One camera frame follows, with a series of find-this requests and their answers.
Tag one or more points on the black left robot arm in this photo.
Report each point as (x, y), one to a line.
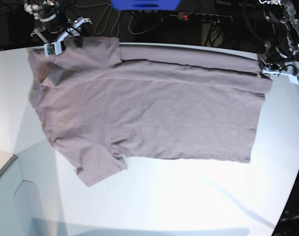
(282, 46)

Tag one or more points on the blue plastic box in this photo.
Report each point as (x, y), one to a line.
(127, 5)

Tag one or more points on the grey table side panel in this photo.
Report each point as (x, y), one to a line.
(15, 212)

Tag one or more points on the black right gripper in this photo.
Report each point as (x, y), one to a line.
(51, 14)

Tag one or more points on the black power strip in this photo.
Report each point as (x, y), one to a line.
(205, 18)

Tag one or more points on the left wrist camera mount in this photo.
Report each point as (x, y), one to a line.
(290, 71)

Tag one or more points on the mauve grey t-shirt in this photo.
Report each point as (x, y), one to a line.
(103, 102)

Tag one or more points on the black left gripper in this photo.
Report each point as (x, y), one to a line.
(275, 58)

